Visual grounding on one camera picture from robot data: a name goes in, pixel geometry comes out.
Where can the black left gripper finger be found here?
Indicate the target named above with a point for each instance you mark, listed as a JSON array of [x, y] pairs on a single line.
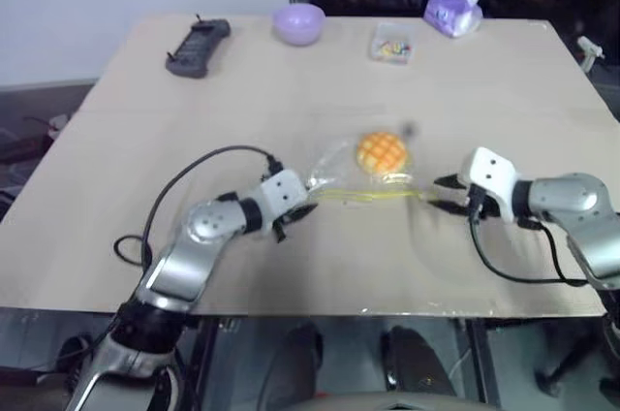
[[305, 212]]

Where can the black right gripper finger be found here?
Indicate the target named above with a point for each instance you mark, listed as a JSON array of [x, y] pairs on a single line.
[[453, 181], [450, 207]]

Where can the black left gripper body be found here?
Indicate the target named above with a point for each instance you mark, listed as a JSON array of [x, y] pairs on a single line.
[[281, 229]]

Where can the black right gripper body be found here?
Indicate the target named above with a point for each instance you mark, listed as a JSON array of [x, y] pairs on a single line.
[[477, 205]]

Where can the clear yellow-zip plastic bag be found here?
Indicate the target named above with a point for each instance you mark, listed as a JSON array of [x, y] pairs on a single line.
[[334, 164]]

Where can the round orange checkered bread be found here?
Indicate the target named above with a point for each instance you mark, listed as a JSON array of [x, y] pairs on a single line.
[[380, 151]]

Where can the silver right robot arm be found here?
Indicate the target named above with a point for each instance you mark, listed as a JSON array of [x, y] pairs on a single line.
[[571, 198]]

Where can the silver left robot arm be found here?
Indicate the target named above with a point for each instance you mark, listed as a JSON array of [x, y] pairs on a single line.
[[208, 222]]

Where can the clear box of coloured bits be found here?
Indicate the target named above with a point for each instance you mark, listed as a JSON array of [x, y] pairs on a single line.
[[393, 45]]

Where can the black table leg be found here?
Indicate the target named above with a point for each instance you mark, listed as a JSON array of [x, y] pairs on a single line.
[[206, 362], [484, 362]]

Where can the dark rounded shape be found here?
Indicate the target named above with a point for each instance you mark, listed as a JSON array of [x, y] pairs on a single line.
[[407, 362]]

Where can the purple tissue pack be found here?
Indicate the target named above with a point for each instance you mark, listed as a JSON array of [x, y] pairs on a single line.
[[450, 13]]

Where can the black floor stand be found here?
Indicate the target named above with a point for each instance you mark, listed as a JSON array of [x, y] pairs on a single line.
[[552, 374]]

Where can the purple plastic bowl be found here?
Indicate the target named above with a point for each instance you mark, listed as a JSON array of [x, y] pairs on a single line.
[[298, 25]]

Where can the white gun-shaped tool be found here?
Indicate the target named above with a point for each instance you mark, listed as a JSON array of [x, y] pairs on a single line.
[[588, 47]]

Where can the black and white sneaker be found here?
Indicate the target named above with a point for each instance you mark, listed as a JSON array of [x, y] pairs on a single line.
[[172, 387]]

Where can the grey rounded torso cover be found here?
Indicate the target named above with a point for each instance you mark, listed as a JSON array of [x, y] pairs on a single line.
[[373, 403]]

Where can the dark grey handheld controller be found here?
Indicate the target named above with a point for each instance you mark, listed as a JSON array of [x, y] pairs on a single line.
[[196, 47]]

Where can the dark floor clutter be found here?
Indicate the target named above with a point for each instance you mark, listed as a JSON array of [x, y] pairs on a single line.
[[24, 144]]

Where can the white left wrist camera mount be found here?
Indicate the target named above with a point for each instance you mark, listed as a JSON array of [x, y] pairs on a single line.
[[283, 190]]

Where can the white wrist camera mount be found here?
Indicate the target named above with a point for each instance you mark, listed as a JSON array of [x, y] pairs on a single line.
[[489, 173], [283, 190]]

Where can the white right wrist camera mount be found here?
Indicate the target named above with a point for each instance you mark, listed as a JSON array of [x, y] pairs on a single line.
[[489, 173]]

